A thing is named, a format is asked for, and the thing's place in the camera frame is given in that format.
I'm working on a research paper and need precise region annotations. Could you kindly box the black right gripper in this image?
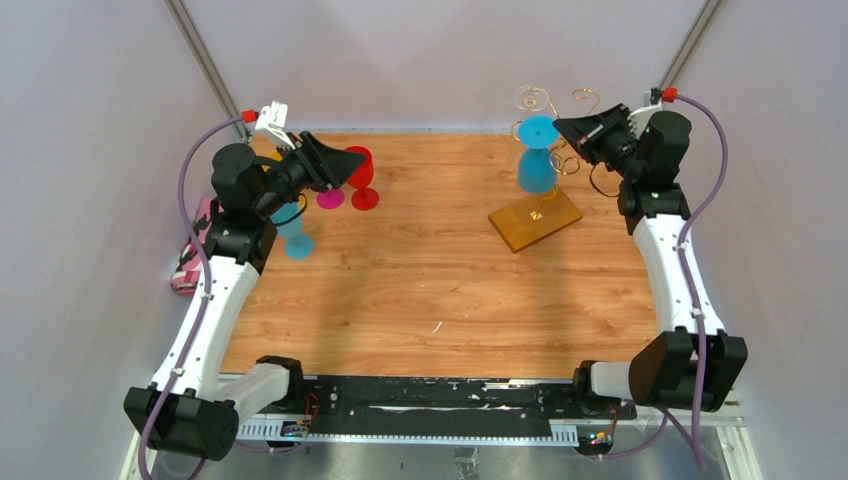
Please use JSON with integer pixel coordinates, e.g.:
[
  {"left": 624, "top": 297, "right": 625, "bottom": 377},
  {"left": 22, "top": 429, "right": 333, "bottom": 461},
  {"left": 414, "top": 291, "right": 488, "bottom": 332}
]
[{"left": 553, "top": 103, "right": 645, "bottom": 180}]

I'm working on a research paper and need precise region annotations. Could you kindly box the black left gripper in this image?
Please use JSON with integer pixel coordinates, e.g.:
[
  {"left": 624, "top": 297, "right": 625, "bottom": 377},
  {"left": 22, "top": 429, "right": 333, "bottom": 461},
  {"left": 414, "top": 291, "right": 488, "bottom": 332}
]
[{"left": 254, "top": 131, "right": 366, "bottom": 218}]

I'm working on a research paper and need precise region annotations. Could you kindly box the magenta wine glass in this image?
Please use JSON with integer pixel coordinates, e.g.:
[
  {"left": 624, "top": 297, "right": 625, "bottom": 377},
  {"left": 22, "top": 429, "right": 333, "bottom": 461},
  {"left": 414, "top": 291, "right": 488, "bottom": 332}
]
[{"left": 315, "top": 189, "right": 345, "bottom": 210}]

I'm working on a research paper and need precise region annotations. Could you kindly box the yellow wine glass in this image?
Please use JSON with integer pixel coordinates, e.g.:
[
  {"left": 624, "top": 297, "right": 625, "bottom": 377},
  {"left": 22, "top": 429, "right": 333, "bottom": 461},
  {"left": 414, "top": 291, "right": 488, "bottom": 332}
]
[{"left": 262, "top": 151, "right": 283, "bottom": 171}]

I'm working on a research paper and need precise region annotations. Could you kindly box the red wine glass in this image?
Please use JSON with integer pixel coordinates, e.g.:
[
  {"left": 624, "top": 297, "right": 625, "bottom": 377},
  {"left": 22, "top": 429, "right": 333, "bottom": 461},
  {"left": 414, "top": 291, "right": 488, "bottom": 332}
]
[{"left": 346, "top": 146, "right": 380, "bottom": 211}]

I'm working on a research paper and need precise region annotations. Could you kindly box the blue wine glass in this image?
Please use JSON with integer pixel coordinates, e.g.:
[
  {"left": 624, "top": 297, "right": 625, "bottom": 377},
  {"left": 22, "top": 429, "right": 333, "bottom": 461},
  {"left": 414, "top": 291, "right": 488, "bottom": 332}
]
[
  {"left": 271, "top": 203, "right": 314, "bottom": 260},
  {"left": 516, "top": 115, "right": 559, "bottom": 194}
]

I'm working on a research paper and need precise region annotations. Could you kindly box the clear wine glass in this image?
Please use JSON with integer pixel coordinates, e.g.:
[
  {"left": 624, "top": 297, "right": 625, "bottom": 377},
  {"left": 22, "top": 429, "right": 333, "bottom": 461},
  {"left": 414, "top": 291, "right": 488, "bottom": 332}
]
[{"left": 513, "top": 85, "right": 550, "bottom": 112}]

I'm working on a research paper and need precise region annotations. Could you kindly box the blue wine glass front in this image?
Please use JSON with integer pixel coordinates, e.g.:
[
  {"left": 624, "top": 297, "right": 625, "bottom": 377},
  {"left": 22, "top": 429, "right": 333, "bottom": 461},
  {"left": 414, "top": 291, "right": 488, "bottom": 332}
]
[{"left": 271, "top": 203, "right": 314, "bottom": 260}]

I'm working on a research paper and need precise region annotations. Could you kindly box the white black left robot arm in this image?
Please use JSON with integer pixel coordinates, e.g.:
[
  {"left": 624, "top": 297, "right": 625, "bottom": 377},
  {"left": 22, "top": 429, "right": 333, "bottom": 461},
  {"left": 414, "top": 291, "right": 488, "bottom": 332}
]
[{"left": 123, "top": 131, "right": 367, "bottom": 461}]

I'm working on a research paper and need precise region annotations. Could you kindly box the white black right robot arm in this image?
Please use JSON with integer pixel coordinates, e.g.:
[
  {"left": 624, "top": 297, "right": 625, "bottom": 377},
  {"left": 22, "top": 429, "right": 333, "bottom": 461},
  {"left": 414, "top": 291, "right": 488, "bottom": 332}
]
[{"left": 553, "top": 104, "right": 748, "bottom": 418}]

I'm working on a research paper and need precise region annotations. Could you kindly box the wooden rack base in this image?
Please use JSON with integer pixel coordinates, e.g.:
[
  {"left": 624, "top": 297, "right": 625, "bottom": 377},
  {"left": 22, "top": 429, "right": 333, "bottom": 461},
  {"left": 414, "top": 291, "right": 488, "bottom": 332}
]
[{"left": 488, "top": 187, "right": 583, "bottom": 253}]

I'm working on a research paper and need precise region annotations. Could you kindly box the pink camouflage cloth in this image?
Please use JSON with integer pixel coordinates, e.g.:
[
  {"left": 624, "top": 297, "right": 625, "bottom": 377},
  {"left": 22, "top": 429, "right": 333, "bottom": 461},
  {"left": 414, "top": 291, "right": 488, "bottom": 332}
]
[{"left": 171, "top": 196, "right": 213, "bottom": 297}]

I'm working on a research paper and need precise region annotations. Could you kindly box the gold wire glass rack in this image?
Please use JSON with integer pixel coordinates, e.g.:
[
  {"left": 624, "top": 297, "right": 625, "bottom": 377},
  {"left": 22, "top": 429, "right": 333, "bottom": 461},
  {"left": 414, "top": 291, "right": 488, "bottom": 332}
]
[{"left": 509, "top": 95, "right": 580, "bottom": 188}]

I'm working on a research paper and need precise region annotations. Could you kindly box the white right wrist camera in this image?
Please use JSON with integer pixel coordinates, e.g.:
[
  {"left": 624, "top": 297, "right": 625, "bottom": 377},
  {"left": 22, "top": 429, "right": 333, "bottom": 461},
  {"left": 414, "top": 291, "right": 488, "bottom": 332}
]
[{"left": 628, "top": 87, "right": 664, "bottom": 138}]

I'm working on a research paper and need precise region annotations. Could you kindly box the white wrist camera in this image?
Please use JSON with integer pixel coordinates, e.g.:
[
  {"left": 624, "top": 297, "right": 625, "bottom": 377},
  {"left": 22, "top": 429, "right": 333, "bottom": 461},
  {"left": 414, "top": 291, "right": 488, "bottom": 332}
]
[
  {"left": 254, "top": 101, "right": 297, "bottom": 151},
  {"left": 628, "top": 87, "right": 664, "bottom": 138}
]

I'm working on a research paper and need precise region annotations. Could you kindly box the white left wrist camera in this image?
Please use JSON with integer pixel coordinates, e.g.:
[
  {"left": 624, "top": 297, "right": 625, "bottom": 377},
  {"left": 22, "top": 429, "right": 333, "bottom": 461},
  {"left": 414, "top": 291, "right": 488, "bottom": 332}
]
[{"left": 254, "top": 101, "right": 297, "bottom": 151}]

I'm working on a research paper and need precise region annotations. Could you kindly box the black mounting base plate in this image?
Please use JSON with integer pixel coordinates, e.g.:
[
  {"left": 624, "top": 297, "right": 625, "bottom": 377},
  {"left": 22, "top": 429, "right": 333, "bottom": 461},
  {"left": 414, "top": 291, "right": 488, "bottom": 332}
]
[{"left": 241, "top": 374, "right": 639, "bottom": 440}]

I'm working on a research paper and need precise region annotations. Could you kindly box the aluminium frame rail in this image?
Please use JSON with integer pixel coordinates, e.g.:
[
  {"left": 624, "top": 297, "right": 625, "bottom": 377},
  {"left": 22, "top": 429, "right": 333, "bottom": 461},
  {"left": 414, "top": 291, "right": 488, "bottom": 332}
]
[{"left": 218, "top": 380, "right": 745, "bottom": 446}]

